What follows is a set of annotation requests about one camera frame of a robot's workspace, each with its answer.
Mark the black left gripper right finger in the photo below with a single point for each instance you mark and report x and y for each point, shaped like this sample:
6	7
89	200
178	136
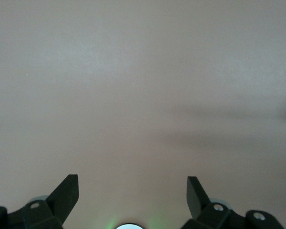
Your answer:
212	214

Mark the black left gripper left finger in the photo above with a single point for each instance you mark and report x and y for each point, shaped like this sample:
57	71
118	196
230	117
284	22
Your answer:
50	212

